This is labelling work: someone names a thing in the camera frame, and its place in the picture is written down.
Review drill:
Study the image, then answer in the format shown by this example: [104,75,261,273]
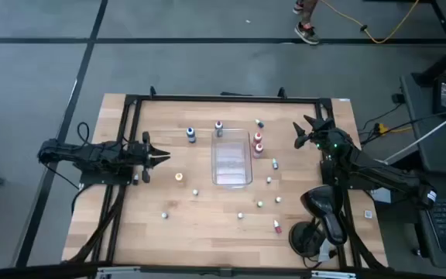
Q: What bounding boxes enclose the black aluminium table frame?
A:
[62,85,389,272]

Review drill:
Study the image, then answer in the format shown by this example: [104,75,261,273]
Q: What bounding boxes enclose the clear plastic container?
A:
[211,129,253,190]

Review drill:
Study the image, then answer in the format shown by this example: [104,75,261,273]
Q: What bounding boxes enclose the black crossbar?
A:
[0,261,446,279]

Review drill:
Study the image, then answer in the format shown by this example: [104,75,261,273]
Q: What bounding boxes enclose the black desk lamp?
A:
[287,184,348,260]

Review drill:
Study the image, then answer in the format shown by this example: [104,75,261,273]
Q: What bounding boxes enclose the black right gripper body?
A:
[306,118,355,157]

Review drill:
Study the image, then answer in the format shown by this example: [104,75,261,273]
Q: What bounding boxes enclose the person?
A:
[292,0,321,47]

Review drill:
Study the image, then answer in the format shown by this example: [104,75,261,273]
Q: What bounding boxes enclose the yellow extension cable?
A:
[318,0,421,45]

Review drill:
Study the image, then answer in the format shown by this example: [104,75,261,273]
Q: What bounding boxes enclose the white rod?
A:
[383,104,446,166]

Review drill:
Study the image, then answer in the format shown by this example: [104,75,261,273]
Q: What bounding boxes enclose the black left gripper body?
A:
[129,131,153,184]

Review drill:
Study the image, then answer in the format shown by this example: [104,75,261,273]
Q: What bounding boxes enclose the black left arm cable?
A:
[76,121,91,147]

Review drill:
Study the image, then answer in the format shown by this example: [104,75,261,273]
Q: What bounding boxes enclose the yellow power connector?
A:
[373,122,413,135]

